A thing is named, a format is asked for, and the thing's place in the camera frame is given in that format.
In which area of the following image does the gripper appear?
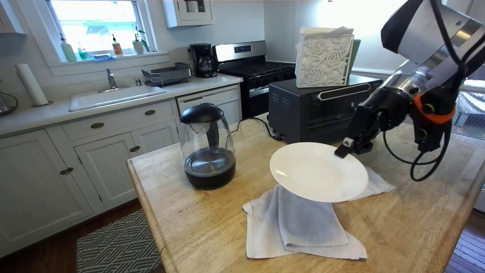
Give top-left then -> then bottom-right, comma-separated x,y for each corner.
335,86 -> 414,158

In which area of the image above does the white plate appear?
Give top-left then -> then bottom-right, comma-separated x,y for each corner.
270,142 -> 369,203

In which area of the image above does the toaster oven door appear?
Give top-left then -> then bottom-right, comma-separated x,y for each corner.
303,80 -> 383,144

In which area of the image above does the black toaster oven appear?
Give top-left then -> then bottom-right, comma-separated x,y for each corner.
268,74 -> 384,145

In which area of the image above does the white floral napkin holder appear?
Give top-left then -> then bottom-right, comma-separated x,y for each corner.
295,26 -> 355,89

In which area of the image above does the white dish towel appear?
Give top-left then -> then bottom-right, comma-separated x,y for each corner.
242,166 -> 397,260

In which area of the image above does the black and steel stove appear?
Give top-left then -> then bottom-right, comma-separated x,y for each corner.
213,41 -> 297,119

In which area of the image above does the white dishwasher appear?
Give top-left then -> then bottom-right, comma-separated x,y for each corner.
176,84 -> 243,126

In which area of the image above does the glass electric kettle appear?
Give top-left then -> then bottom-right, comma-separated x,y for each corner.
179,103 -> 236,190

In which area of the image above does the black coffee maker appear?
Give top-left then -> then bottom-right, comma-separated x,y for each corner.
189,43 -> 218,78

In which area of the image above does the grey dish rack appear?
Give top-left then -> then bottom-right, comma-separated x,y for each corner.
141,62 -> 191,87

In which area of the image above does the potted plant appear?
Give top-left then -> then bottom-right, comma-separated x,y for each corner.
131,26 -> 150,55

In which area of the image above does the white kitchen sink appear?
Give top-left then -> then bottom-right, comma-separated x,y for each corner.
69,85 -> 166,112

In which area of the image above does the orange soap dispenser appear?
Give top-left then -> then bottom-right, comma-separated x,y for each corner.
111,34 -> 124,57

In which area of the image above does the grey patterned floor mat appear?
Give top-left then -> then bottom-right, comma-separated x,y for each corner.
75,209 -> 162,273

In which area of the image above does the window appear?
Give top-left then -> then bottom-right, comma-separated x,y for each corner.
45,0 -> 159,64

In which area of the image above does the white soap bottle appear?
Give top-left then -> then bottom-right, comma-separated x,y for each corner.
59,33 -> 78,63

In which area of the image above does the white kitchen cabinet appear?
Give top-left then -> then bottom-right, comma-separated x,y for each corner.
0,74 -> 244,259

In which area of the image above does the paper towel roll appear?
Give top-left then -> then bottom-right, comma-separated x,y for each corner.
15,63 -> 54,108

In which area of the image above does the toaster oven door handle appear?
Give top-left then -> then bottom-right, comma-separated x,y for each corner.
318,83 -> 371,101

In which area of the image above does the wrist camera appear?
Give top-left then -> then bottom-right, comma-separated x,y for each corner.
411,93 -> 456,153

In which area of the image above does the black cable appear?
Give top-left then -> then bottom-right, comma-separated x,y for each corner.
230,116 -> 284,142

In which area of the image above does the white wall cabinet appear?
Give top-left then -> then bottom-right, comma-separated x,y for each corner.
162,0 -> 216,28

